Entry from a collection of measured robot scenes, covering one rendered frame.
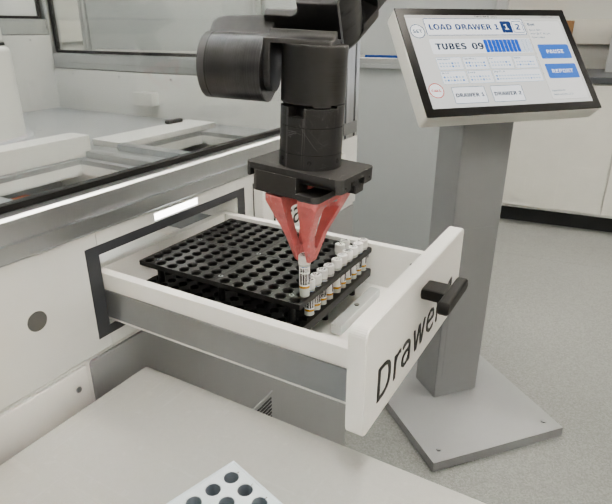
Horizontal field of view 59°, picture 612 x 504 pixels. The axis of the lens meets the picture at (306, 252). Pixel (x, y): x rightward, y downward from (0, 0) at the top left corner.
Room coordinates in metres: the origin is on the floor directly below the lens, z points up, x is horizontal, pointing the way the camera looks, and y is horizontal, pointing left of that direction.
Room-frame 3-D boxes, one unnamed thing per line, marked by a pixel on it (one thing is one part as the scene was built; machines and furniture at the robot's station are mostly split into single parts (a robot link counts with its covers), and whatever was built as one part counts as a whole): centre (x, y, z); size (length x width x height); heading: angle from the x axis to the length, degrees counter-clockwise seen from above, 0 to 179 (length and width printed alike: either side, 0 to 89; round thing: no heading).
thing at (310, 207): (0.50, 0.00, 0.99); 0.07 x 0.07 x 0.09; 58
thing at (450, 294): (0.49, -0.14, 0.91); 0.07 x 0.04 x 0.01; 150
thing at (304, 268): (0.50, 0.00, 0.92); 0.01 x 0.01 x 0.05
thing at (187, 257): (0.61, 0.06, 0.87); 0.22 x 0.18 x 0.06; 60
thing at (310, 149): (0.49, 0.00, 1.06); 0.10 x 0.07 x 0.07; 58
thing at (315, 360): (0.61, 0.07, 0.86); 0.40 x 0.26 x 0.06; 60
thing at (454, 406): (1.47, -0.49, 0.51); 0.50 x 0.45 x 1.02; 19
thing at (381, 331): (0.50, -0.12, 0.87); 0.29 x 0.02 x 0.11; 150
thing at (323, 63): (0.49, 0.00, 1.12); 0.07 x 0.06 x 0.07; 76
